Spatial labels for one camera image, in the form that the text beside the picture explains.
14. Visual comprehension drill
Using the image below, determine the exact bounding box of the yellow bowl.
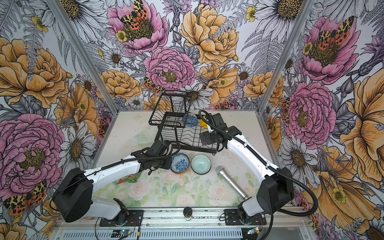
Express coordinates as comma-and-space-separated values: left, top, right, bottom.
200, 120, 208, 129

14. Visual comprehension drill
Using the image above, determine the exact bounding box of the blue floral bowl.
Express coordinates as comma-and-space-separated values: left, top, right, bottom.
170, 154, 190, 175

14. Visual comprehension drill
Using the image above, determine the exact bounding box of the blue triangle pattern bowl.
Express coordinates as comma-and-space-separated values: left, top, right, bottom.
182, 113, 199, 128

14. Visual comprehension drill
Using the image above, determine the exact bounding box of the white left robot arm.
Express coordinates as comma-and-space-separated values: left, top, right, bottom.
52, 140, 181, 226

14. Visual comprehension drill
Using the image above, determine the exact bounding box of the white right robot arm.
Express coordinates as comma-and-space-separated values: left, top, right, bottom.
199, 110, 294, 218

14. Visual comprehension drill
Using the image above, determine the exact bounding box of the green snack packet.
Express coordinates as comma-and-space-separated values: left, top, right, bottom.
117, 173, 141, 185

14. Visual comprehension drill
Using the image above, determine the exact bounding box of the mint green bowl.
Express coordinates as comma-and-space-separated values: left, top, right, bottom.
191, 155, 212, 175

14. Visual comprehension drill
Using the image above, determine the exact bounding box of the silver microphone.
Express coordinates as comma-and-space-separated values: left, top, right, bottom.
215, 166, 249, 200

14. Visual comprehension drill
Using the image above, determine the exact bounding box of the small black knob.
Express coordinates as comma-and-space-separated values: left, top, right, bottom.
183, 207, 193, 221

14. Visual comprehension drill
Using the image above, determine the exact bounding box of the black corrugated left cable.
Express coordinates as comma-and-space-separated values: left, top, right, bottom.
49, 140, 182, 211

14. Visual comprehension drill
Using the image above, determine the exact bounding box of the black wire dish rack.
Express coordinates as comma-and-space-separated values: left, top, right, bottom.
149, 91, 218, 155

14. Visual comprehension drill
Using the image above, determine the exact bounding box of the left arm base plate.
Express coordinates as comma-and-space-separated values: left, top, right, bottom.
99, 210, 144, 227

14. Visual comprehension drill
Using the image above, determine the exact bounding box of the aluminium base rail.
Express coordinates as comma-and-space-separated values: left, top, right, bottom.
59, 206, 307, 230

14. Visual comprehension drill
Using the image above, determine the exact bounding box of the white vented cable duct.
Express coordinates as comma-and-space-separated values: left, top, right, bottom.
57, 228, 243, 240

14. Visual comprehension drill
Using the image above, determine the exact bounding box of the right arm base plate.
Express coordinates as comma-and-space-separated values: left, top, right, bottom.
224, 209, 267, 226

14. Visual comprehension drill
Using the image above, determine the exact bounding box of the aluminium corner post right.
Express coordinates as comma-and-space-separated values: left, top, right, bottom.
258, 0, 315, 114

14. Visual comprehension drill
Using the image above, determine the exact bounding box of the aluminium corner post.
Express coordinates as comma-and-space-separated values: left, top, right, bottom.
258, 0, 315, 114
47, 1, 119, 116

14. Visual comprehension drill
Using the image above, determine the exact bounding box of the aluminium corner post left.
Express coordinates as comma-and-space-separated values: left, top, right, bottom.
47, 1, 119, 116

